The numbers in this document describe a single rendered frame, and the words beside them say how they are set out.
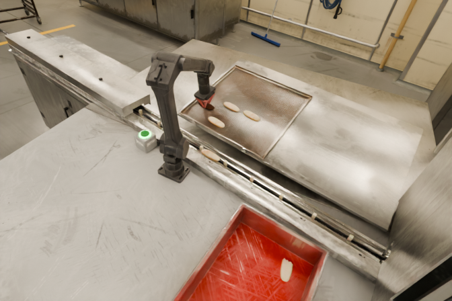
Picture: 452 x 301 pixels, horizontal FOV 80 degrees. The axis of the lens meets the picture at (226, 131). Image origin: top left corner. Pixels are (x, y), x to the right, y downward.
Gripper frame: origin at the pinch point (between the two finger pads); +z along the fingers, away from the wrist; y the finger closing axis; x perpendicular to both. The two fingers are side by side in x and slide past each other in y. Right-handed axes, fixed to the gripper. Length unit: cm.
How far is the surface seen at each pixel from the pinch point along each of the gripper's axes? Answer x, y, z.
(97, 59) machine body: 100, 5, 10
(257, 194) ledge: -48, -31, 1
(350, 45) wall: -15, 331, 131
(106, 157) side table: 18, -51, 1
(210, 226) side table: -40, -51, 2
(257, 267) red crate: -61, -54, 1
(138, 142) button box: 10.1, -38.1, -1.6
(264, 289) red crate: -66, -59, 0
